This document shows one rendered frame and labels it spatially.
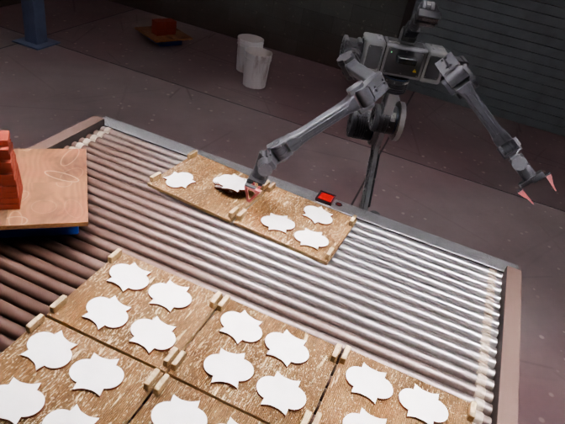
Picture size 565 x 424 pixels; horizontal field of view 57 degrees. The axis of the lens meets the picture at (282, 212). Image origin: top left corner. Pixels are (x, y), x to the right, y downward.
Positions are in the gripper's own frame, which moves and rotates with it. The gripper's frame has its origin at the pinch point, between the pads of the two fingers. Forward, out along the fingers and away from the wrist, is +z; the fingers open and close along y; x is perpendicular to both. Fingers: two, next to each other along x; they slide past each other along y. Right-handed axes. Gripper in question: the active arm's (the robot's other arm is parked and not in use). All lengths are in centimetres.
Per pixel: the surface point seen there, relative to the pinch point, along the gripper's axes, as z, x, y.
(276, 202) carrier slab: 3.6, -9.9, 8.9
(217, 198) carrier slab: 7.7, 13.4, 0.4
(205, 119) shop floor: 85, 92, 263
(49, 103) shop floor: 107, 218, 216
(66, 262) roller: 20, 46, -57
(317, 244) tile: 2.2, -31.8, -13.3
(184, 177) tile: 8.5, 30.8, 7.3
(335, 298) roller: 6, -44, -37
